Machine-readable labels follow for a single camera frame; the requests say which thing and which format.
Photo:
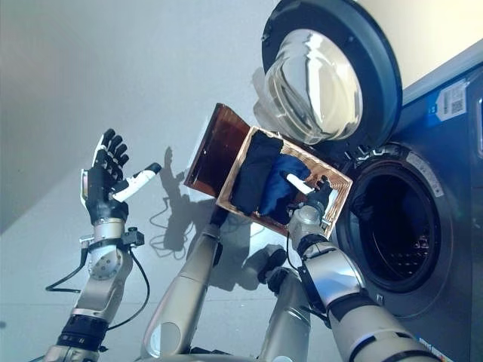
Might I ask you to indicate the black garment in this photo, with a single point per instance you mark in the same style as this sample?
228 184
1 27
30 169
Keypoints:
364 207
253 177

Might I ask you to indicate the grey front-load washing machine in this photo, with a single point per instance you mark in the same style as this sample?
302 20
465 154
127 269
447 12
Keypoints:
460 226

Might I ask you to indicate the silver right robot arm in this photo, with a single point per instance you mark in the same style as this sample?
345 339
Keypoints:
339 271

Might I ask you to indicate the cream cabinet with white counter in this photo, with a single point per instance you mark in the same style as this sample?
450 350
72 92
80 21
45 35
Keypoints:
434 30

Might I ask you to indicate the blue and white energy label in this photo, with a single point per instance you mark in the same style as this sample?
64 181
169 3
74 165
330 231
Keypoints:
453 102

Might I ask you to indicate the orange woven wicker basket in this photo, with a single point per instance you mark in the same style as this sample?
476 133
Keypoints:
336 211

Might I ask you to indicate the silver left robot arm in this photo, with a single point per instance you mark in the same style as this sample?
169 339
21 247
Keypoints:
105 271

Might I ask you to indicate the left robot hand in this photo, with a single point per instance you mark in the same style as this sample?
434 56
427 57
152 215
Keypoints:
105 184

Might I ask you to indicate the glossy dark brown stool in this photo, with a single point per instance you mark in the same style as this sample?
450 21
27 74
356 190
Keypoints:
219 158

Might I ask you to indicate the round glass washing machine door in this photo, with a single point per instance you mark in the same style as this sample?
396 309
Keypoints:
381 56

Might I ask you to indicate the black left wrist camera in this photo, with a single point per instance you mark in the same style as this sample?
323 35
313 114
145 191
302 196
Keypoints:
134 237

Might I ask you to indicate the blue garment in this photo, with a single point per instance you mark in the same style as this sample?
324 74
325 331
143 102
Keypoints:
275 188

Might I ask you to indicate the black left robot foot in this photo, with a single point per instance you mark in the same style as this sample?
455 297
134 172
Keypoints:
217 218

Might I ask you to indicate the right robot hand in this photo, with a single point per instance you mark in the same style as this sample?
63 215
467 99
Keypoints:
320 194

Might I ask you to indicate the grey robot torso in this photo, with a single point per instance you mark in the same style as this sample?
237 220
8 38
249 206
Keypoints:
226 356

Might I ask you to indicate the blue and white base sticker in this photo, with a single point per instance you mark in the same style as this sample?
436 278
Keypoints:
426 345

